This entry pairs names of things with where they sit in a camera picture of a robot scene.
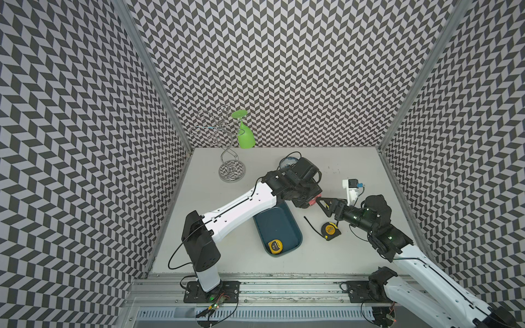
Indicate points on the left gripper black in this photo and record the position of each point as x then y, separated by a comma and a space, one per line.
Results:
315, 189

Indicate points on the teal plastic storage tray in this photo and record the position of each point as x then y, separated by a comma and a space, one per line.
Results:
279, 223

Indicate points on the green plastic cup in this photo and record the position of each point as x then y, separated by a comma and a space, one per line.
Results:
245, 136

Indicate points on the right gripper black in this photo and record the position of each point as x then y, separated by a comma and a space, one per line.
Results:
335, 202

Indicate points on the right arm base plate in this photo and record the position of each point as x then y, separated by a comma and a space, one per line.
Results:
366, 292

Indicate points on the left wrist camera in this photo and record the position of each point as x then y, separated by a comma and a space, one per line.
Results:
305, 168

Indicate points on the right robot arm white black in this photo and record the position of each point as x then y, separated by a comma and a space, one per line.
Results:
443, 303

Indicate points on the blue white ceramic bowl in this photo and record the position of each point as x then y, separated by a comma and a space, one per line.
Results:
287, 162

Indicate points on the yellow black tape measure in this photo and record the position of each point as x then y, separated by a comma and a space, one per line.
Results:
328, 231

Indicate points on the chrome wire cup stand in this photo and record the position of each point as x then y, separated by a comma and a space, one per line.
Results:
225, 130

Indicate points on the pink tape measure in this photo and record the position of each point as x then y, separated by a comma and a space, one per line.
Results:
313, 201

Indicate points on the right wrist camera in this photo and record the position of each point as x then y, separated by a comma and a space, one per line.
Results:
354, 190

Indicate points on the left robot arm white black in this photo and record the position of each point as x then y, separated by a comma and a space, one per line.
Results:
202, 233

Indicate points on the yellow tape measure front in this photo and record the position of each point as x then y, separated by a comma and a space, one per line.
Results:
275, 246

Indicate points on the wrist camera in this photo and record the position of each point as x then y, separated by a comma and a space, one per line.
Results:
354, 190
305, 168

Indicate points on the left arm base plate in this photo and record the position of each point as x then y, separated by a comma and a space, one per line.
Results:
227, 289

